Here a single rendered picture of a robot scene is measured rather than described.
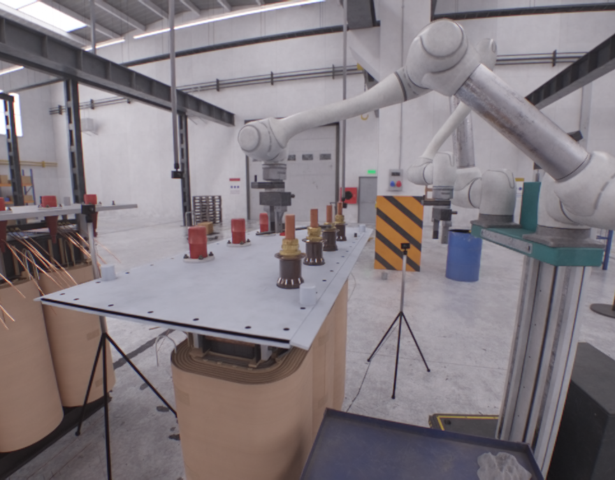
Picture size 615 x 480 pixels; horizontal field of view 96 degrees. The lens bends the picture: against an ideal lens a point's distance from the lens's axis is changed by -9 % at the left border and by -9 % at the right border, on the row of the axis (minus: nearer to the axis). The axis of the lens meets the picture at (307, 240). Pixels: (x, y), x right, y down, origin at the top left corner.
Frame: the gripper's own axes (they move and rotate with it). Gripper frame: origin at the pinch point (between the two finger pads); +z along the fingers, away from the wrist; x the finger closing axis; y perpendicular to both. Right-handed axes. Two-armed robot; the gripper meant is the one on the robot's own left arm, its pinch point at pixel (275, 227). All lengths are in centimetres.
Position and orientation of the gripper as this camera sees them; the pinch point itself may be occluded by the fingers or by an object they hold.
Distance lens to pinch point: 115.1
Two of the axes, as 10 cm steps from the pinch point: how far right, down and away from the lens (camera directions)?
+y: 7.1, -1.2, 7.0
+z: 0.0, 9.9, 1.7
